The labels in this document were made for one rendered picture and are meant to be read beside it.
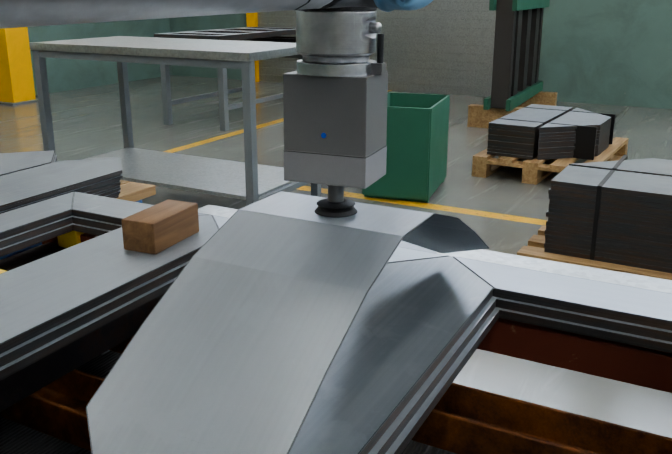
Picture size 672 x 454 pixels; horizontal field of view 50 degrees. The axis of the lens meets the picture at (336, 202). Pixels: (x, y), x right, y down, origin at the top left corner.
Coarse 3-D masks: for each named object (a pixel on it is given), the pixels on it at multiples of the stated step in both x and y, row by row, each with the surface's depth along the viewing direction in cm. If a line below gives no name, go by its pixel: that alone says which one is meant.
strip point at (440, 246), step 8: (408, 240) 102; (416, 240) 101; (424, 240) 100; (432, 240) 98; (440, 240) 97; (432, 248) 104; (440, 248) 102; (448, 248) 101; (456, 248) 99; (464, 248) 98; (472, 248) 97; (480, 248) 95
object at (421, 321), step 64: (0, 256) 118; (448, 256) 108; (64, 320) 90; (384, 320) 87; (448, 320) 87; (512, 320) 95; (576, 320) 92; (640, 320) 89; (384, 384) 73; (448, 384) 79; (320, 448) 63; (384, 448) 66
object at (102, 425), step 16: (96, 416) 57; (112, 416) 56; (96, 432) 56; (112, 432) 55; (128, 432) 55; (144, 432) 55; (160, 432) 54; (96, 448) 55; (112, 448) 54; (128, 448) 54; (144, 448) 54; (160, 448) 53; (176, 448) 53; (192, 448) 53; (208, 448) 52
